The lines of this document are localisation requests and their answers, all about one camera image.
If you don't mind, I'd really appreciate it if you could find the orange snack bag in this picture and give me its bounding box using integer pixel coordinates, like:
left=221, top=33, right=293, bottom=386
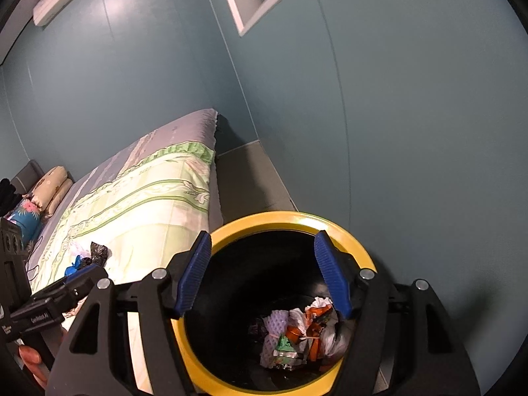
left=285, top=297, right=334, bottom=362

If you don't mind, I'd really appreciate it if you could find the purple foam net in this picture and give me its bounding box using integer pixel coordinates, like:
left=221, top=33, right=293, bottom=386
left=259, top=310, right=289, bottom=368

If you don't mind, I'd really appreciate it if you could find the green noodle snack packet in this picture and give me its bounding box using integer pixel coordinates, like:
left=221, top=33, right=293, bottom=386
left=271, top=335, right=305, bottom=370

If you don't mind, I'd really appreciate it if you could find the yellow rimmed trash bin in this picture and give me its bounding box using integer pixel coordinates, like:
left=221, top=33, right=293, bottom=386
left=173, top=211, right=375, bottom=395

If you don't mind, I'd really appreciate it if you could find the person's hand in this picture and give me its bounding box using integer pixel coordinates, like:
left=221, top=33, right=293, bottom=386
left=19, top=325, right=67, bottom=389

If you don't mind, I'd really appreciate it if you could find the blue plastic bag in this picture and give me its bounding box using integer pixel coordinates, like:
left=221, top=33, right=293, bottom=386
left=64, top=255, right=84, bottom=276

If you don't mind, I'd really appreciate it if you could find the black plastic bag rear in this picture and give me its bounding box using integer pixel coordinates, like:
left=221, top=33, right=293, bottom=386
left=90, top=242, right=109, bottom=267

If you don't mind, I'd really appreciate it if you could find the green patterned bed quilt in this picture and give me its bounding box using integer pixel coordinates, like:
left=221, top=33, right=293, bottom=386
left=26, top=107, right=224, bottom=394

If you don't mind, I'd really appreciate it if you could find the blue floral folded blanket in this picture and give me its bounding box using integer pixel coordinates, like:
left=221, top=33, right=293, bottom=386
left=7, top=198, right=41, bottom=247

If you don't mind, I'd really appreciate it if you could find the beige floral pillow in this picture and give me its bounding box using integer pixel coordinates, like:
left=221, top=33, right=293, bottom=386
left=29, top=166, right=73, bottom=218

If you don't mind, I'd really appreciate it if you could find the black clothing on headboard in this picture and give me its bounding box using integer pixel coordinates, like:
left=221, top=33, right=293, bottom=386
left=0, top=178, right=20, bottom=217

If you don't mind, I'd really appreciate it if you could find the grey bed headboard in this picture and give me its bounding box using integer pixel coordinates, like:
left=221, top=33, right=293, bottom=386
left=11, top=159, right=44, bottom=195

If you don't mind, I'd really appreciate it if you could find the black cable on bed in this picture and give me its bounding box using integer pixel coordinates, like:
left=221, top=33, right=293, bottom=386
left=24, top=234, right=46, bottom=285

